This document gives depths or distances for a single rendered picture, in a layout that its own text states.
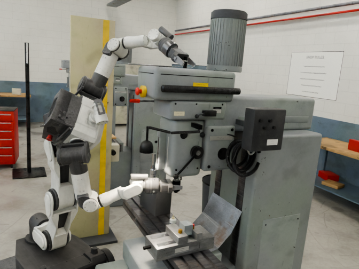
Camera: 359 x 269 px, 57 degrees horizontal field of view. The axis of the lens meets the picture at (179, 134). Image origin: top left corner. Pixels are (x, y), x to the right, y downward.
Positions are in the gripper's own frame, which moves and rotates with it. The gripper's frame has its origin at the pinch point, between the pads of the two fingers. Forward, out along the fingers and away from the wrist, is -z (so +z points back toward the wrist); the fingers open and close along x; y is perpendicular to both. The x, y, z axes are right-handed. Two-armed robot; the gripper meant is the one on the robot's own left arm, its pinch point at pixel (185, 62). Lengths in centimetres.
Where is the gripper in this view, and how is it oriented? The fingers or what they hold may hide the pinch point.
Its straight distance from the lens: 178.5
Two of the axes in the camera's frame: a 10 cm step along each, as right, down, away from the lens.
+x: -6.0, 1.2, -7.9
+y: 4.6, -7.6, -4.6
